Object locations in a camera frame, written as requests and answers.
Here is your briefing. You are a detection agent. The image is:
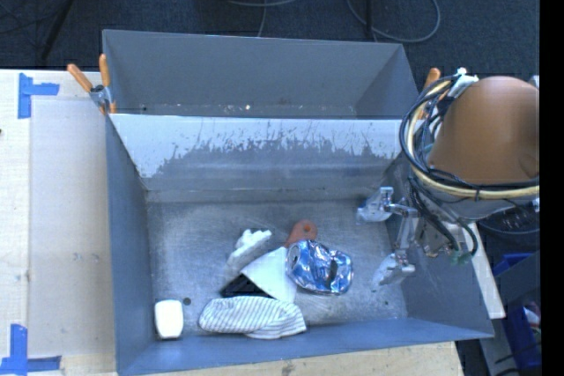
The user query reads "crushed blue silver can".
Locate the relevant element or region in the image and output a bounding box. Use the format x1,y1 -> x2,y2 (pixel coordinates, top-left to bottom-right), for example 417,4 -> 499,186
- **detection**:
285,239 -> 355,297

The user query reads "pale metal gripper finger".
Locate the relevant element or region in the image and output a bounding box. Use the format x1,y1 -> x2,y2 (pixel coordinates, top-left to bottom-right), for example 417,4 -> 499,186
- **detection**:
356,186 -> 396,225
372,248 -> 417,287

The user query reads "grey metal bin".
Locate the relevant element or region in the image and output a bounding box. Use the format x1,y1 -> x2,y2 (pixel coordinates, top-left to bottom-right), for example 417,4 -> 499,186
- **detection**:
101,28 -> 496,376

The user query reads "white fluffy toy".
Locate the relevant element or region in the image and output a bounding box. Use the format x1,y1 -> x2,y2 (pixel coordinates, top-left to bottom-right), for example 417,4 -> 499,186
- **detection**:
226,228 -> 274,279

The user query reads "black flat object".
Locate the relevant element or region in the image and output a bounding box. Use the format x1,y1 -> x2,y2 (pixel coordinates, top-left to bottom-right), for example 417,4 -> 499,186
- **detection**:
219,272 -> 275,300

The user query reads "white rounded block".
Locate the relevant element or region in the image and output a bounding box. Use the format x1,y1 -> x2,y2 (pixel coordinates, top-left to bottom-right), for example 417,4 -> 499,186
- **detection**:
153,299 -> 185,341

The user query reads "red-brown handled tool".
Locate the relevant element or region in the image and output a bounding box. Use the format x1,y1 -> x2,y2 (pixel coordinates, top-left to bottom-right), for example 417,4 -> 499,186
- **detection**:
283,219 -> 319,250

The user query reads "white folded cloth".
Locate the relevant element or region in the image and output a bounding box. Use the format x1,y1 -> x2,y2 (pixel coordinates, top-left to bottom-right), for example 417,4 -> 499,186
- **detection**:
241,246 -> 299,304

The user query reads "striped white cloth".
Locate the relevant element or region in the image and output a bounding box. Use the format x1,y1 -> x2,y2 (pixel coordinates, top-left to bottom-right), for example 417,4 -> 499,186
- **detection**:
197,295 -> 308,341

